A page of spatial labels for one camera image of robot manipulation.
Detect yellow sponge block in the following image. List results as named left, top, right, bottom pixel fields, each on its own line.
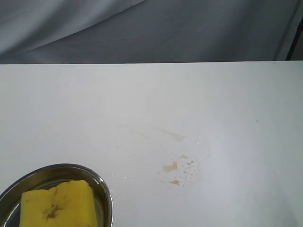
left=19, top=180, right=98, bottom=227

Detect grey fabric backdrop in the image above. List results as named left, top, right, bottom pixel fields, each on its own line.
left=0, top=0, right=303, bottom=64

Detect stainless steel round tray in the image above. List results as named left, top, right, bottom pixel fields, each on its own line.
left=0, top=163, right=114, bottom=227

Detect amber liquid spill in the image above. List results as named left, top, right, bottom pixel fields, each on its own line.
left=106, top=122, right=214, bottom=190

